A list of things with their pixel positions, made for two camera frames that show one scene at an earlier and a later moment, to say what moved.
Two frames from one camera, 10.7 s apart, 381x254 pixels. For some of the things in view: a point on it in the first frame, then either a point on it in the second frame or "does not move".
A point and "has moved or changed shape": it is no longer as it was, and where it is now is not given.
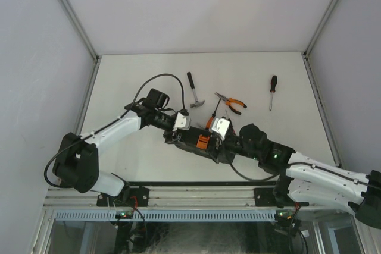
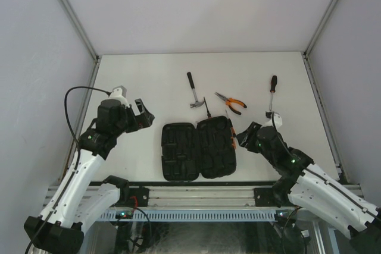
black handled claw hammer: [197, 103] does not move
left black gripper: [169, 138] to [144, 119]
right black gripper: [219, 146] to [243, 138]
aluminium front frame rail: [159, 196] does not move
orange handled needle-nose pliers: [230, 101] does not move
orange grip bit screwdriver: [212, 118] to [208, 112]
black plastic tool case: [199, 142] has moved or changed shape
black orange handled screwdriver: [273, 89] does not move
